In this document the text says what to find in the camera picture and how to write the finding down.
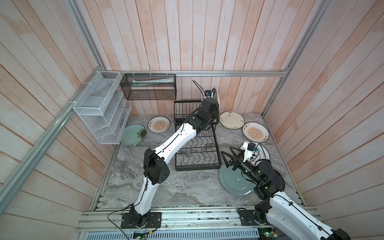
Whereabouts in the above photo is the white mesh wall shelf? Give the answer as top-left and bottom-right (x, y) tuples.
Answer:
(74, 71), (132, 145)

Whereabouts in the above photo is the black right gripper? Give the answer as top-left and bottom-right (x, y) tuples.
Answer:
(222, 146), (260, 185)

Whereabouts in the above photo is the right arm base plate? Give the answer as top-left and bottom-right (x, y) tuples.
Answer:
(237, 208), (267, 226)

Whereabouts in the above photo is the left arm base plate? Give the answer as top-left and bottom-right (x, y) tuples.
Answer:
(121, 212), (162, 229)

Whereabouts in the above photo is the pale green leaf plate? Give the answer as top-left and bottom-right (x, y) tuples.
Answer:
(121, 124), (147, 146)

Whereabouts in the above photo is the cream plate with berry sprigs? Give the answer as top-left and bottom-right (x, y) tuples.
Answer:
(219, 111), (245, 130)

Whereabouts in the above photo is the black mesh wall basket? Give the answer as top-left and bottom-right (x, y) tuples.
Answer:
(120, 73), (177, 101)

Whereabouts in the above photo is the black wire dish rack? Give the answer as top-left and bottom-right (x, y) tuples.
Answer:
(174, 100), (222, 171)

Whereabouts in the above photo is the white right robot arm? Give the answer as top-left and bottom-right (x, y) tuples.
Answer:
(221, 143), (350, 240)

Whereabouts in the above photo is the aluminium wall frame rail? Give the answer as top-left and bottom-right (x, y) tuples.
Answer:
(119, 70), (288, 77)

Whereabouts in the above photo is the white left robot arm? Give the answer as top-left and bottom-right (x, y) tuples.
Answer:
(122, 97), (219, 228)

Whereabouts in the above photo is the white plate orange sunburst left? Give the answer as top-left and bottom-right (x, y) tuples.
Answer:
(148, 116), (171, 133)

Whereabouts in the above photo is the white plate orange sunburst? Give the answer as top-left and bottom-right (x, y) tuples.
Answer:
(148, 116), (171, 133)
(242, 122), (270, 143)

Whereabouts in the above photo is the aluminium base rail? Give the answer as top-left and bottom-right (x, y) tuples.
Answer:
(74, 205), (325, 233)

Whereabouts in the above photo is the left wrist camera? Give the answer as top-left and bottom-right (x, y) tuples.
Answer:
(205, 90), (215, 98)

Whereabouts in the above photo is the white plate dark green rim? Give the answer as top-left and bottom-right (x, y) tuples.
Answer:
(212, 88), (220, 112)

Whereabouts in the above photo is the white plate orange sunburst right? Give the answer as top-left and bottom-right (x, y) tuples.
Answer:
(242, 122), (270, 143)

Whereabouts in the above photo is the large grey-green plate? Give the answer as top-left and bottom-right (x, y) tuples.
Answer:
(219, 164), (256, 197)

